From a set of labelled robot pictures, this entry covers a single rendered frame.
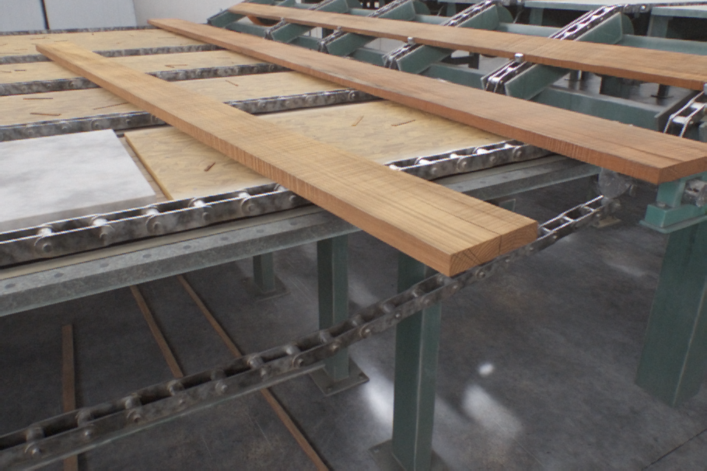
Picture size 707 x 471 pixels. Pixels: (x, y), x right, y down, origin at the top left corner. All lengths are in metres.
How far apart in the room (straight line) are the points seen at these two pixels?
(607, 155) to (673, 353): 0.94
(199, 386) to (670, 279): 1.29
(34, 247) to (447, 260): 0.50
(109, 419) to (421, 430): 0.75
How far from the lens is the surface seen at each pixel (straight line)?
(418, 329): 1.26
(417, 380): 1.34
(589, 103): 1.87
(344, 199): 0.74
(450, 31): 2.35
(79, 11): 6.23
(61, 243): 0.80
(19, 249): 0.80
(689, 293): 1.76
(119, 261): 0.75
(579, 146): 1.05
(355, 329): 1.03
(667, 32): 2.50
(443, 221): 0.68
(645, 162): 0.99
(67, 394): 1.93
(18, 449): 0.96
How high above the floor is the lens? 1.15
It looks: 22 degrees down
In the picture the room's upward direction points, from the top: straight up
